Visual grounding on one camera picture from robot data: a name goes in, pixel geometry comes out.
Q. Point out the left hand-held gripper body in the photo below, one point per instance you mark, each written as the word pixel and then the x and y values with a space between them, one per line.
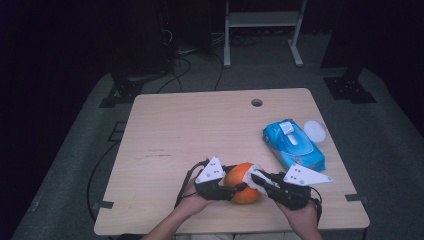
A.
pixel 211 190

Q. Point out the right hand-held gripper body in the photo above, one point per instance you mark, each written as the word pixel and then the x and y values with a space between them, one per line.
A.
pixel 293 196

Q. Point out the orange plush toy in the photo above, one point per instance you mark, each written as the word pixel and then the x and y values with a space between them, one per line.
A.
pixel 236 181

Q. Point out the white wet wipe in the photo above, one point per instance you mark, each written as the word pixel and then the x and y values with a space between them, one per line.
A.
pixel 255 181

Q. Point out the blue wet wipes pack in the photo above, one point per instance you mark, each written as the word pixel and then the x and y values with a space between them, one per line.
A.
pixel 300 150

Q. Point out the person's left hand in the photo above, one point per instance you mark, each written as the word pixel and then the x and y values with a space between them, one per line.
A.
pixel 193 203

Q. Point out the person's right hand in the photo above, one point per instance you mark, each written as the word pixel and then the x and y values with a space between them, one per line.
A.
pixel 301 218

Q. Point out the person's beige pants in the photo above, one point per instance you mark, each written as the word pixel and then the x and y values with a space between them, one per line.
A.
pixel 206 237

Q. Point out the grey tape strip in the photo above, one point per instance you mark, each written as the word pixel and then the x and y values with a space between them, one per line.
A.
pixel 355 197
pixel 106 204

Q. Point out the white oval lid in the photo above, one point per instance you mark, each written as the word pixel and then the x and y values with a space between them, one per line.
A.
pixel 314 130

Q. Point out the black stand base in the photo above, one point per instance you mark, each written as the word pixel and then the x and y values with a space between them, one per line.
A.
pixel 348 88
pixel 123 93

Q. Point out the white metal stand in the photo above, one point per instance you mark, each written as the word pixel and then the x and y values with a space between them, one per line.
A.
pixel 260 19

